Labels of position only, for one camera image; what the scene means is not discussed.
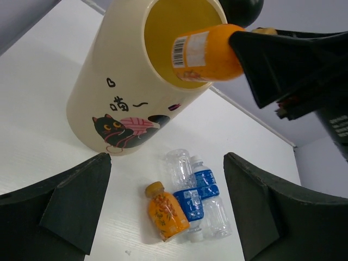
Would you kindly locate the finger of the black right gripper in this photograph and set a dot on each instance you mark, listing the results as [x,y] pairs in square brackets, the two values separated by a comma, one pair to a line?
[271,63]

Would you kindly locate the white-cap blue-label water bottle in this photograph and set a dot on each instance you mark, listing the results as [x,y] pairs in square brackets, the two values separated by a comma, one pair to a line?
[191,204]

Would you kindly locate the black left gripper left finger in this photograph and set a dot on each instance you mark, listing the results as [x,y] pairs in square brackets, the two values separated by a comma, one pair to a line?
[57,218]

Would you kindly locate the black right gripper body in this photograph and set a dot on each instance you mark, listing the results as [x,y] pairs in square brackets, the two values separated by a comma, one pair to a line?
[323,89]

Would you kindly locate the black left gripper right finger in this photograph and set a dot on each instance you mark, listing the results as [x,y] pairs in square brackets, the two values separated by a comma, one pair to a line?
[279,220]

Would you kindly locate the orange juice bottle lying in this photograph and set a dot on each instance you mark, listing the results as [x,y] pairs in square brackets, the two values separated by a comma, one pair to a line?
[165,212]

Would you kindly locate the cream cat-print bin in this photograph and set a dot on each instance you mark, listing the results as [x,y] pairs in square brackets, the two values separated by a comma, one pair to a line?
[126,90]

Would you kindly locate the clear blue-label bottle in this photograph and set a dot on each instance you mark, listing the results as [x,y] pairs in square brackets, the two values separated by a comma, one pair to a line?
[190,172]

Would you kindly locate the orange juice bottle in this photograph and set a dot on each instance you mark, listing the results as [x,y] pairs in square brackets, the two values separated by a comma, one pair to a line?
[165,212]
[205,55]

